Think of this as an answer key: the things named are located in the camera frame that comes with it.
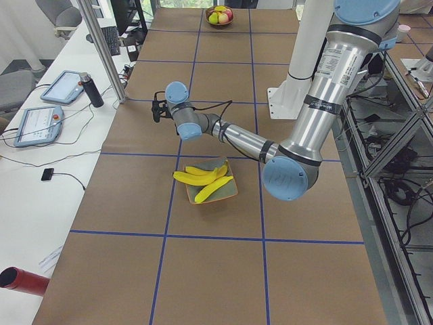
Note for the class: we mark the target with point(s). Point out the yellow banana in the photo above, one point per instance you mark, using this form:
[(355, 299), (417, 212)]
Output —
[(209, 189), (195, 180), (221, 170), (219, 8)]

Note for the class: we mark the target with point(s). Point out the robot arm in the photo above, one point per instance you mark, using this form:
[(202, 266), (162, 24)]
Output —
[(333, 40)]

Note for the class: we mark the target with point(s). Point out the grey square plate orange rim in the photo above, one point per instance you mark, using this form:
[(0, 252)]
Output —
[(228, 190)]

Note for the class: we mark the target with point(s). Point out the wicker fruit basket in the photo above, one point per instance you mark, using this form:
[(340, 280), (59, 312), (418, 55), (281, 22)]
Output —
[(208, 12)]

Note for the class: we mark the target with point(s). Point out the brown paper table cover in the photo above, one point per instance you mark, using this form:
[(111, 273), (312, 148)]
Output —
[(141, 251)]

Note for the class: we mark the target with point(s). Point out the red apple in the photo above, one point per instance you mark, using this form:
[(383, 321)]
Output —
[(228, 13)]

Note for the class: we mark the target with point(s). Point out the black water bottle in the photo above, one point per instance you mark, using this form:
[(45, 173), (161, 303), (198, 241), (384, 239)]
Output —
[(91, 90)]

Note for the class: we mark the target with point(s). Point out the black keyboard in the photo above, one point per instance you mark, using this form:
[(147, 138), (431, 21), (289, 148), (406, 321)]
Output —
[(111, 37)]

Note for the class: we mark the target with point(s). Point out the upper teach pendant tablet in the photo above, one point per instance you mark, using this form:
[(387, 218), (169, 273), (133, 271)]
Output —
[(65, 89)]

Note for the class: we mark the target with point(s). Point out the teach pendant tablet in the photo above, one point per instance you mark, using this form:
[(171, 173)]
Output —
[(39, 126), (65, 89)]

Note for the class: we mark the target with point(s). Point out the small black puck device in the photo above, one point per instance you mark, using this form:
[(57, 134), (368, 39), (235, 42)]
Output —
[(47, 174)]

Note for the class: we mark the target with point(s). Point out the black computer monitor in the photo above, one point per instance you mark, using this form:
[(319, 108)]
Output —
[(124, 11)]

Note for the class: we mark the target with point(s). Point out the white side desk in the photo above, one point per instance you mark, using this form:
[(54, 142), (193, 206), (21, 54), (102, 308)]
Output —
[(36, 215)]

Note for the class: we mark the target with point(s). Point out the lower teach pendant tablet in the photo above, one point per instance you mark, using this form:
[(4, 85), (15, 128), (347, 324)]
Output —
[(39, 126)]

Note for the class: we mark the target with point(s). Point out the grey office chair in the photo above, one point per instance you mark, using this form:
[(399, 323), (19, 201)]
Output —
[(62, 14)]

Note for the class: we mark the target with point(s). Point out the red cylinder tube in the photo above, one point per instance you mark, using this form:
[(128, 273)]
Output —
[(13, 278)]

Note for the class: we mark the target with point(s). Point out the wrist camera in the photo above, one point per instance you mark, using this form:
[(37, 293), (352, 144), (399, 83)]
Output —
[(160, 108)]

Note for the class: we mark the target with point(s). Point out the aluminium frame rack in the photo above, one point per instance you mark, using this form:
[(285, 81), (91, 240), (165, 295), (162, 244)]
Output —
[(386, 134)]

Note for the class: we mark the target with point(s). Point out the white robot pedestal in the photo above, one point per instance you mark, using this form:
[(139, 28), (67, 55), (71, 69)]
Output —
[(286, 101)]

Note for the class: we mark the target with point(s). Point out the aluminium frame post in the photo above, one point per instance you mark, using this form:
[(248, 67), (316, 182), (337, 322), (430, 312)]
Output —
[(101, 46)]

